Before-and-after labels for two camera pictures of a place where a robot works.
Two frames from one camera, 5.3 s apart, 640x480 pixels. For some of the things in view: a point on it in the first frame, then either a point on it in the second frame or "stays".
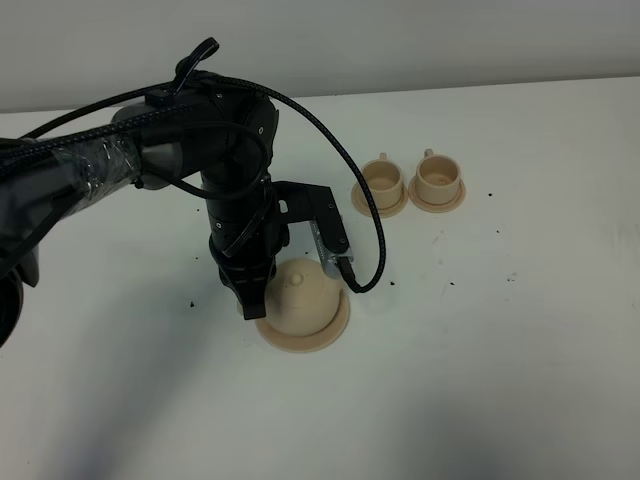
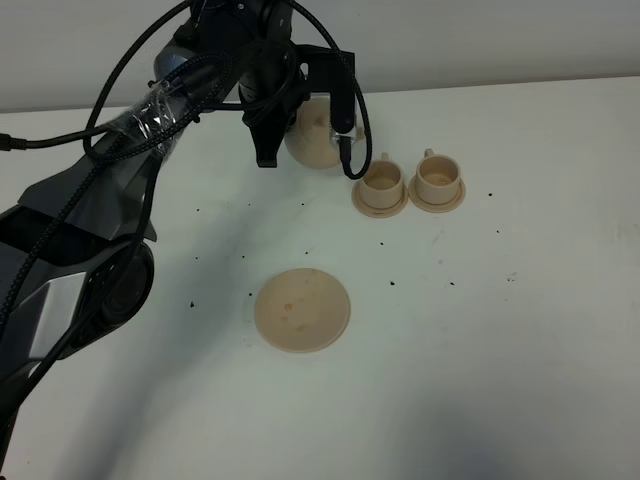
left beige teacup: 385,181 stays
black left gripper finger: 250,281 → 267,141
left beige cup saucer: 361,206 stays
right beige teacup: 437,179 stays
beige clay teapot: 301,300 → 310,139
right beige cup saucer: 436,207 stays
